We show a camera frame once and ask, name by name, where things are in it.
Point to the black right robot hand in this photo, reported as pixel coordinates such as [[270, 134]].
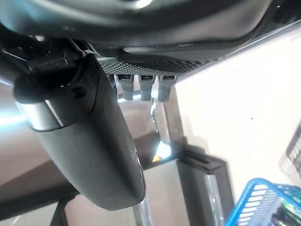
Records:
[[94, 153]]

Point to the blue plastic shopping basket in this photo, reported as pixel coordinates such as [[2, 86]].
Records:
[[254, 193]]

